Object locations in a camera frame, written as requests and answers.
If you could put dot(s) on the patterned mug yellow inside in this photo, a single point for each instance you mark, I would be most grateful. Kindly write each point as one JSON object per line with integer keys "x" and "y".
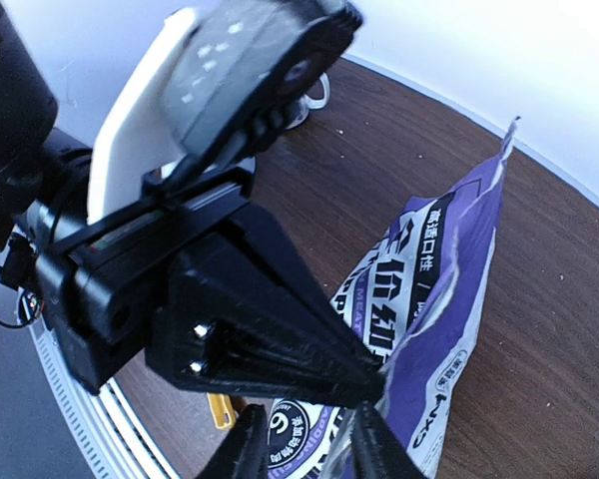
{"x": 307, "y": 103}

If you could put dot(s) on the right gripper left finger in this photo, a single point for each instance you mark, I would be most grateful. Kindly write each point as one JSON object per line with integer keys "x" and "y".
{"x": 243, "y": 454}

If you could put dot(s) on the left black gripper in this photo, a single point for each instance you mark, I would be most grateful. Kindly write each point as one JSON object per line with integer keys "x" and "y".
{"x": 227, "y": 327}

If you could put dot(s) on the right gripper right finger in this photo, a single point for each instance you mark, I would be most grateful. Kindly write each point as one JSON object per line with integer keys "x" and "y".
{"x": 376, "y": 453}

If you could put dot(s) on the purple pet food bag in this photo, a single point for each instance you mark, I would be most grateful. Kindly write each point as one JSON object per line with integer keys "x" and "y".
{"x": 415, "y": 300}

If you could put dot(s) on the yellow plastic scoop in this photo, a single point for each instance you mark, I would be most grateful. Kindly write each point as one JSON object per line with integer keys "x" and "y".
{"x": 225, "y": 409}

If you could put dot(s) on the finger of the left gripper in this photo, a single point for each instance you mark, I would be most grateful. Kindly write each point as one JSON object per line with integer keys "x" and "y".
{"x": 297, "y": 295}

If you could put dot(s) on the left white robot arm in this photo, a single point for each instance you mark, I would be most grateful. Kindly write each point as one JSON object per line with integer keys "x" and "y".
{"x": 44, "y": 174}

